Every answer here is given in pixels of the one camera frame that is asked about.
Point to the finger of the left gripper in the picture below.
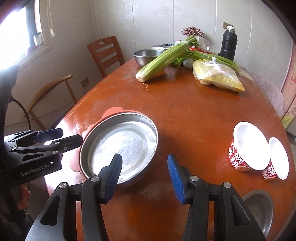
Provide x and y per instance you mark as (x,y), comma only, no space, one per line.
(62,143)
(32,137)

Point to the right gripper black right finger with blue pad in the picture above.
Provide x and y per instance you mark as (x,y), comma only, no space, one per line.
(191,190)

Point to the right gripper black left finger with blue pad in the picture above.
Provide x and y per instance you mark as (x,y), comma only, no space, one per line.
(98,190)

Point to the orange bear-shaped plate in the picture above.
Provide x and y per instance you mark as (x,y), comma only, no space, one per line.
(75,163)

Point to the shallow round metal pan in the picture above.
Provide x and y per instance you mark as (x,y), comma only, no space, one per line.
(132,135)

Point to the large stainless steel bowl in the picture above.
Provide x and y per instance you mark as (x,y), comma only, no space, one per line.
(260,203)

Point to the red paper bowl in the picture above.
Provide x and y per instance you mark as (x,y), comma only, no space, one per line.
(278,167)
(248,149)

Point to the hand holding other gripper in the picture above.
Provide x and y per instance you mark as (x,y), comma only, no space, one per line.
(22,204)

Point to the light wooden armchair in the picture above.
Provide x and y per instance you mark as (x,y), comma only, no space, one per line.
(55,92)

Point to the red wooden chair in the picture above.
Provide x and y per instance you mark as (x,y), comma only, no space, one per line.
(105,53)

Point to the small steel bowl far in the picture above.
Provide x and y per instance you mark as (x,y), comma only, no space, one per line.
(144,57)

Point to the yellow food plastic bag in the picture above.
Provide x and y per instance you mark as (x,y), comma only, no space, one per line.
(215,72)

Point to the pink cloth on chair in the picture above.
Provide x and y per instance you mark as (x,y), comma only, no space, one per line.
(273,94)

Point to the large celery bunch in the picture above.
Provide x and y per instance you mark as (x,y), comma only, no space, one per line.
(165,59)

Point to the pink Hello Kitty curtain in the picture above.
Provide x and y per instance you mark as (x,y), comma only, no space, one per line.
(288,92)

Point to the black thermos bottle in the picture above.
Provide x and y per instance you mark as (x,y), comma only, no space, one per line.
(229,43)

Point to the low wall power socket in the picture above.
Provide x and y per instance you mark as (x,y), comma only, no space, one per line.
(85,82)

